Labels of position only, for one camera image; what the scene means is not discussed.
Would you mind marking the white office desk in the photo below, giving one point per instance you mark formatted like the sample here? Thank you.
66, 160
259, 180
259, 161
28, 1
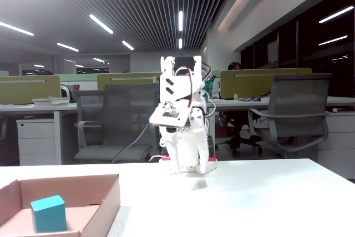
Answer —
27, 108
341, 101

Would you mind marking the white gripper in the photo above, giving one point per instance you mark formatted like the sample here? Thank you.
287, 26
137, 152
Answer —
185, 146

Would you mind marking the white drawer pedestal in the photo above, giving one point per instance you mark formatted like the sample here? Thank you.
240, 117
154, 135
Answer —
36, 142
338, 142

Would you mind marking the brown cardboard box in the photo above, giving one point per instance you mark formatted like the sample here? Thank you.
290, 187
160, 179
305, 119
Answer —
83, 189

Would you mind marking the stack of books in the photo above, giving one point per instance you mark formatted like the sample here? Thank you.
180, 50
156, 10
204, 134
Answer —
50, 100

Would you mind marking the black white chair back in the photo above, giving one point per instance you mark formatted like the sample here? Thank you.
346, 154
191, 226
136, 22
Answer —
66, 91

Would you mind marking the white wrist camera plate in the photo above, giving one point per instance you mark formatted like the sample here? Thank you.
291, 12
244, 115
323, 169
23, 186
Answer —
169, 119

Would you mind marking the flat blue book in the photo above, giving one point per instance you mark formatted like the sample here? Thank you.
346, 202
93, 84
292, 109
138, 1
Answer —
260, 98

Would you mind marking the red table clamp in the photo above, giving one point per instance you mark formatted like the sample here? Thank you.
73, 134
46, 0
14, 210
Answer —
165, 159
212, 159

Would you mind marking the black swivel chair base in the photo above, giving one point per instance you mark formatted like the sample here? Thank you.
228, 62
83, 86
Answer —
238, 138

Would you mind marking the ceiling strip light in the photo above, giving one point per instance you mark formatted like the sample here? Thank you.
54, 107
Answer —
101, 24
127, 45
16, 29
68, 47
180, 43
180, 20

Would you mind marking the grey mesh office chair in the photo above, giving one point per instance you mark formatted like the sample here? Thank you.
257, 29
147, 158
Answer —
124, 109
299, 101

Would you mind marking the light green desk partition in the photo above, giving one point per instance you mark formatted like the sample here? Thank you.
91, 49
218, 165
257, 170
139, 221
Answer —
83, 80

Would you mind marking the olive desk partition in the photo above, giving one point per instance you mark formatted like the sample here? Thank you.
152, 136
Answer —
124, 81
249, 84
27, 90

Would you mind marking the blue cube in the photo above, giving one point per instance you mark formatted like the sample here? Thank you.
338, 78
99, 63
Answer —
48, 214

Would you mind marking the person with black hair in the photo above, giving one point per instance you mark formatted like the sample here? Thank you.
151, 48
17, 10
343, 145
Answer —
234, 66

